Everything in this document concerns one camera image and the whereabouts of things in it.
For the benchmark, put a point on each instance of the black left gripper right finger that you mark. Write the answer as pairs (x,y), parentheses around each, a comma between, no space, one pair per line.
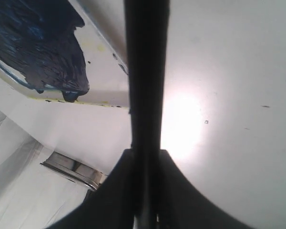
(181,206)

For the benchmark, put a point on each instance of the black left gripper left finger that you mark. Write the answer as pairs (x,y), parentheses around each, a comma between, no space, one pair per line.
(111,206)

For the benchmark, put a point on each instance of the black paintbrush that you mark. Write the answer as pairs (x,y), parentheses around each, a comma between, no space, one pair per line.
(146,24)

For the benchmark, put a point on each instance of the white paint tray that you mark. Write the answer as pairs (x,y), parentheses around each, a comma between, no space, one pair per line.
(69,51)

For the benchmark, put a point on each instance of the white backdrop curtain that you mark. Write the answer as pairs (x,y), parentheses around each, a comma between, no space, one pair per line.
(31,196)

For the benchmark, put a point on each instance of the metal table bracket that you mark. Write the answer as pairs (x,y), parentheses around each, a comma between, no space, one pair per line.
(74,171)

